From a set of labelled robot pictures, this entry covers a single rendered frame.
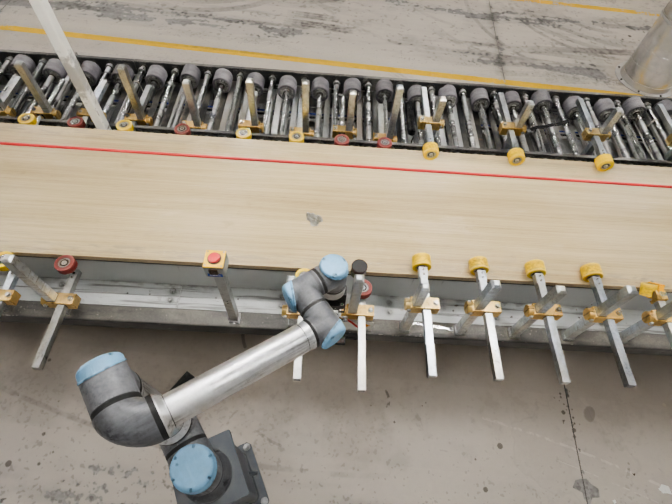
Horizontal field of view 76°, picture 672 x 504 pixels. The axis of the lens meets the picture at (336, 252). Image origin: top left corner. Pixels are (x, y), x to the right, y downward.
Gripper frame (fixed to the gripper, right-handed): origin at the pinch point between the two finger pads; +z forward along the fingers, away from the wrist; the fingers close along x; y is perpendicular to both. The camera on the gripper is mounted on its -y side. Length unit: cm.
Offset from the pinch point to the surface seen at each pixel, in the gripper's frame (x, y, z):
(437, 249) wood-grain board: 38, 50, 10
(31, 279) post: 6, -111, -2
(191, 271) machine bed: 28, -62, 24
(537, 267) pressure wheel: 27, 90, 2
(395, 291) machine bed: 28, 34, 33
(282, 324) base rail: 6.4, -18.1, 29.3
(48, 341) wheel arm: -11, -108, 17
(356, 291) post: 6.1, 11.6, -7.2
